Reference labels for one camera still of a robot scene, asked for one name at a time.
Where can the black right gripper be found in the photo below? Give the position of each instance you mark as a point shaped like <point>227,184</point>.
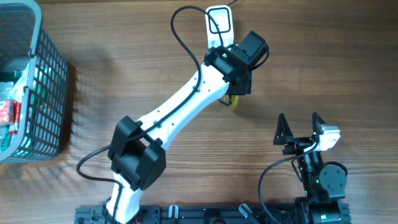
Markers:
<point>285,135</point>

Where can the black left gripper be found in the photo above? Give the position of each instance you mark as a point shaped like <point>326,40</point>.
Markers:
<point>247,88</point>

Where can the yellow oil bottle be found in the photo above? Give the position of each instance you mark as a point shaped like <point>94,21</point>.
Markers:
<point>230,101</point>

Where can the red snack packet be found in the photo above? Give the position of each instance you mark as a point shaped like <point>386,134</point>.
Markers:
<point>10,115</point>

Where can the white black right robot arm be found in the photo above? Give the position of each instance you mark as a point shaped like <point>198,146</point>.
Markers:
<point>323,182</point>

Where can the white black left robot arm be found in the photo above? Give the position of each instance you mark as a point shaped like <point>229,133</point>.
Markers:
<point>138,148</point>

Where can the white cube barcode scanner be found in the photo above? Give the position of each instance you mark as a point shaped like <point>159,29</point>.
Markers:
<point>219,26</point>

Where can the grey mesh shopping basket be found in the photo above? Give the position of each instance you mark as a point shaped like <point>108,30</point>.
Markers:
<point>28,48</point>

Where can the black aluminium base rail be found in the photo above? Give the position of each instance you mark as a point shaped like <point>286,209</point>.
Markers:
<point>285,213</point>

